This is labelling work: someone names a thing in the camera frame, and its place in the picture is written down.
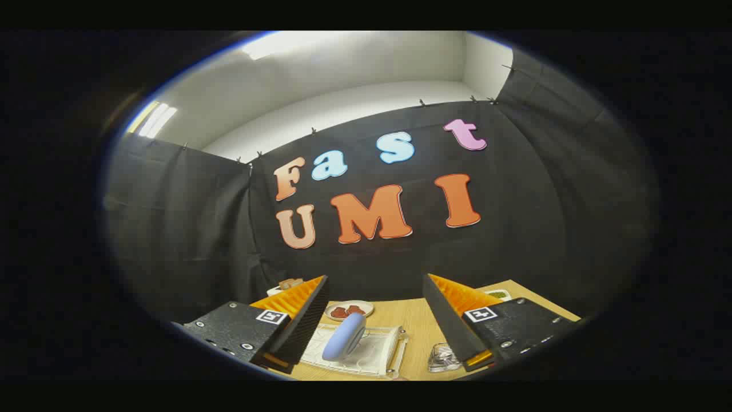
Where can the black backdrop cloth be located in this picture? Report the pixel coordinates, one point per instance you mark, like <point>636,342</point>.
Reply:
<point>514,217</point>

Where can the striped ceiling light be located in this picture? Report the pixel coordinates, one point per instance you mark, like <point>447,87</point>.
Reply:
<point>151,119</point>

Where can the small plate with red food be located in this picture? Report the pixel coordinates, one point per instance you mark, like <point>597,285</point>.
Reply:
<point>349,311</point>

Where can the wide ceiling light panel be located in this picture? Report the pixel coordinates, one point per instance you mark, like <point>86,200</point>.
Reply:
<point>274,44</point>

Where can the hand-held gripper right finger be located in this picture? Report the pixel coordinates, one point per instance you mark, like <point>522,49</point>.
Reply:
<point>446,323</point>

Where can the blue plate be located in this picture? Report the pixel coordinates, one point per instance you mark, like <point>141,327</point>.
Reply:
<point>345,337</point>

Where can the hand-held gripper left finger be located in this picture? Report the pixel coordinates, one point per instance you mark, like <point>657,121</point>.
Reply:
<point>306,320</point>

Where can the white tray with green food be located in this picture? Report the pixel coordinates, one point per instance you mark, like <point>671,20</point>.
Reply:
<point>497,294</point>

